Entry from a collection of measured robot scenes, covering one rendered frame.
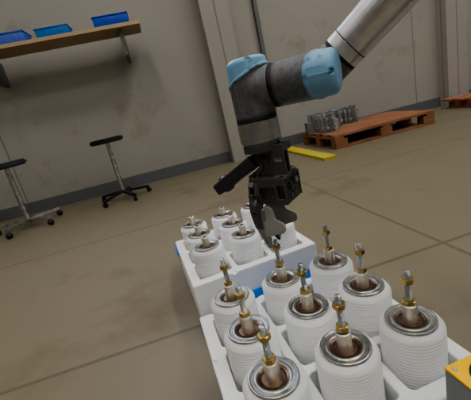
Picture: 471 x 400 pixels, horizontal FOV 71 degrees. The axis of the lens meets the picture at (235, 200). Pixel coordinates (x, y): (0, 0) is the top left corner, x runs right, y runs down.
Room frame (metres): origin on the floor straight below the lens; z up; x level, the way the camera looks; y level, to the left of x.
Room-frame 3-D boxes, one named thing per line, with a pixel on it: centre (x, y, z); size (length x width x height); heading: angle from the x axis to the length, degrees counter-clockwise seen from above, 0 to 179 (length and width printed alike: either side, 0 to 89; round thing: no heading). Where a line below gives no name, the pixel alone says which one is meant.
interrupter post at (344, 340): (0.40, -0.11, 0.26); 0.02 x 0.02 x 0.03
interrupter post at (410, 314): (0.43, -0.23, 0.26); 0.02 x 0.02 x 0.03
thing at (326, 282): (0.66, -0.18, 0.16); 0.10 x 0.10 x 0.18
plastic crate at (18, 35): (3.24, 1.59, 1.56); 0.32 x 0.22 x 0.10; 100
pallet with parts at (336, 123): (3.53, -1.54, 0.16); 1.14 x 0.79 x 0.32; 97
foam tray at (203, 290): (1.05, 0.03, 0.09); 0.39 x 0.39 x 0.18; 14
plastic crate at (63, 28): (3.30, 1.22, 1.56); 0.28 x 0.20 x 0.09; 100
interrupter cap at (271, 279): (0.63, -0.06, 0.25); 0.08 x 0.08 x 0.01
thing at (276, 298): (0.63, -0.06, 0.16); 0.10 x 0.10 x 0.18
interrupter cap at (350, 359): (0.40, -0.11, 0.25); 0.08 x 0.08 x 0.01
